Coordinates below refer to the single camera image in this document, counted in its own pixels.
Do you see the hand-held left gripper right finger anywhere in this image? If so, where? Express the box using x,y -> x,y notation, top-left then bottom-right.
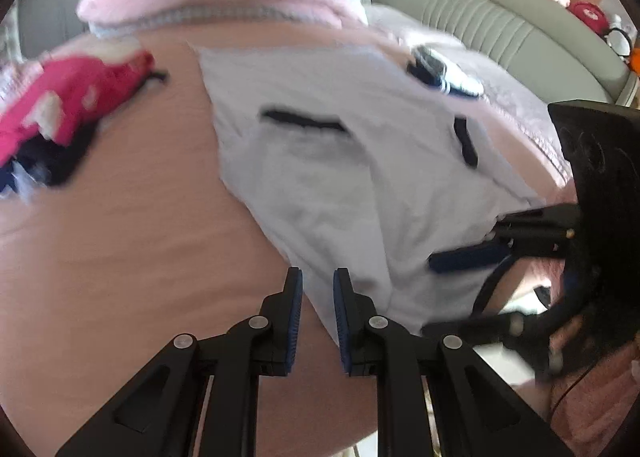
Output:
332,267 -> 574,457

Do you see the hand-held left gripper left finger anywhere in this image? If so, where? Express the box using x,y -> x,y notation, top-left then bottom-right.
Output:
54,267 -> 304,457

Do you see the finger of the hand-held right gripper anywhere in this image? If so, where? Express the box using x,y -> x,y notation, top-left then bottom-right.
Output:
428,204 -> 582,275
421,311 -> 566,382

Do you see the white garment with black trim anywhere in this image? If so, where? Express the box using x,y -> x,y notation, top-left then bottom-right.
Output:
187,41 -> 546,343

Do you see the white and black plush toy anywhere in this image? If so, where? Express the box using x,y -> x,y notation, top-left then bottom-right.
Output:
602,14 -> 637,59

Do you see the red plush toy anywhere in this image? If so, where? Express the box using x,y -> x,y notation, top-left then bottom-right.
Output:
568,0 -> 609,31

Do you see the pink bed sheet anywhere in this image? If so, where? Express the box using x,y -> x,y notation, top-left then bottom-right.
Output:
0,12 -> 576,453

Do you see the grey padded headboard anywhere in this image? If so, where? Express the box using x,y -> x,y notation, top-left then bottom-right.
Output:
370,0 -> 637,104

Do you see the navy and white garment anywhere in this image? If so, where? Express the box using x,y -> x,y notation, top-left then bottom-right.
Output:
406,44 -> 485,99

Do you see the dark navy garment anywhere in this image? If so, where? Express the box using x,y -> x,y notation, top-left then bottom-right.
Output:
0,120 -> 103,194

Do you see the magenta printed garment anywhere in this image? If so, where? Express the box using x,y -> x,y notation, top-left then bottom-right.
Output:
0,50 -> 157,169

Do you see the black cable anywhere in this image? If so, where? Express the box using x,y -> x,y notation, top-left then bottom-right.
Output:
471,257 -> 517,319

